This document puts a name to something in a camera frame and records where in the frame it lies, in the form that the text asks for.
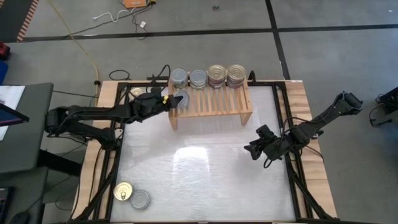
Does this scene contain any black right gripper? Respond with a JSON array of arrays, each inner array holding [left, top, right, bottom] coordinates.
[[244, 138, 292, 161]]

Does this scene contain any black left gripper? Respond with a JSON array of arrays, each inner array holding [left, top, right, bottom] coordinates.
[[132, 93, 184, 122]]

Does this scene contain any wooden slatted shelf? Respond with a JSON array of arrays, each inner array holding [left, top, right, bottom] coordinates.
[[167, 77, 254, 131]]

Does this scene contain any orange floor box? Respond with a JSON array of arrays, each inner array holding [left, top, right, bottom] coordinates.
[[123, 0, 149, 9]]

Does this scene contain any black desk bar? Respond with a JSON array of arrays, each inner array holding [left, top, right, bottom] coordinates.
[[37, 149, 83, 177]]

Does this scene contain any grey desk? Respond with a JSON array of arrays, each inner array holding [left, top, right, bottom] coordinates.
[[0, 82, 55, 175]]

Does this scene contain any white paper sheet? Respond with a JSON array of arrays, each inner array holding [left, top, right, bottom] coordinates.
[[0, 85, 26, 108]]

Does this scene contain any dark tilted monitor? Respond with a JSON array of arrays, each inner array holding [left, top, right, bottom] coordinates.
[[0, 102, 30, 128]]

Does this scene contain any blue floor object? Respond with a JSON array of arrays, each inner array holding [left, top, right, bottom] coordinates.
[[0, 60, 9, 85]]

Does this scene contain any red floor object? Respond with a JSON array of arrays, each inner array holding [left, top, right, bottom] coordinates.
[[0, 42, 11, 62]]

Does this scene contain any black mat orange edge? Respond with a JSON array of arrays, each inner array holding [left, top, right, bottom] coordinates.
[[0, 0, 40, 43]]

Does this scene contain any black computer mouse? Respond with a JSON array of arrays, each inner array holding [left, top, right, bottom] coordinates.
[[9, 210, 31, 224]]

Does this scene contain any dark keyboard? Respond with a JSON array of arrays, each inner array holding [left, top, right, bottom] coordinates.
[[0, 185, 16, 224]]

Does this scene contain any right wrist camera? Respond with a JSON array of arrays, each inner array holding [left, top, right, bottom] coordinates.
[[256, 124, 276, 141]]

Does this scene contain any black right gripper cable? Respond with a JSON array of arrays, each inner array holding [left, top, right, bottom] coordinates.
[[262, 116, 299, 169]]

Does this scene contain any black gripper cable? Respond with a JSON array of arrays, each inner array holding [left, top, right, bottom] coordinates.
[[262, 116, 299, 169], [146, 64, 171, 94]]

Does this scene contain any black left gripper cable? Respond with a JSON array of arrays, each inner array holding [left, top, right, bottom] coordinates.
[[146, 64, 171, 94]]

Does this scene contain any black cable loop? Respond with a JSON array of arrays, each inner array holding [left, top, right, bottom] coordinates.
[[108, 69, 132, 81]]

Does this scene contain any yellow cable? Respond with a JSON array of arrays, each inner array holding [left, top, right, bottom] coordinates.
[[46, 0, 100, 81]]

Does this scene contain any white floor cable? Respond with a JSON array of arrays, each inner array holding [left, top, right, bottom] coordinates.
[[92, 8, 138, 23]]

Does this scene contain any black equipment with cables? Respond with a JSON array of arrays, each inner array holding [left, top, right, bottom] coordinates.
[[368, 86, 398, 128]]

